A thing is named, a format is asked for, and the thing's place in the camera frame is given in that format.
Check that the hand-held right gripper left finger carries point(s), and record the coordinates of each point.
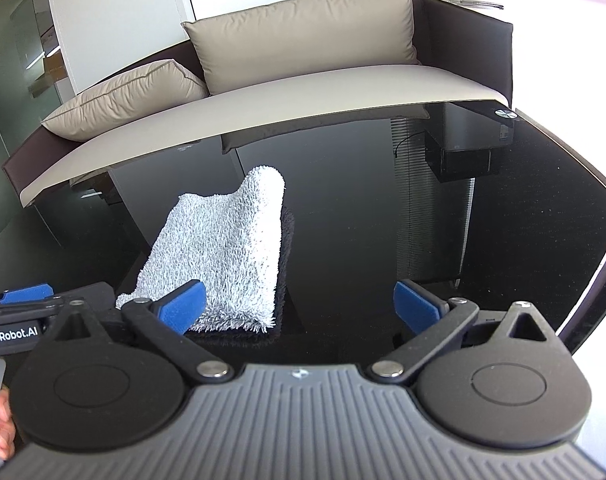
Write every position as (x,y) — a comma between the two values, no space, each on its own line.
(183,306)

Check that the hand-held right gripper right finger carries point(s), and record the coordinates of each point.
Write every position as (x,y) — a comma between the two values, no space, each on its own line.
(414,306)

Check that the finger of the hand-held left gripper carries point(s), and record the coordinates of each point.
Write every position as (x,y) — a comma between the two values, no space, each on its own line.
(25,294)

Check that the light grey terry towel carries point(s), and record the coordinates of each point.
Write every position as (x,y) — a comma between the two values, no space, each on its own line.
(223,240)

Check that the person's left hand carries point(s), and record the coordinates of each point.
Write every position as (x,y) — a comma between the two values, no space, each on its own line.
(4,425)

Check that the round metal table fitting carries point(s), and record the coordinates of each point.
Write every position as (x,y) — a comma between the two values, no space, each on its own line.
(506,114)

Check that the small beige cushion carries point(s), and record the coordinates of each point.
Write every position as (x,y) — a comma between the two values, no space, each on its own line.
(128,100)

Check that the dark brown sofa beige seat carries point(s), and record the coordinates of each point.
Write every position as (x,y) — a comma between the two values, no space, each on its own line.
(308,102)

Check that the large beige cushion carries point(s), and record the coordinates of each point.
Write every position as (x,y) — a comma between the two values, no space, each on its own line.
(303,35)

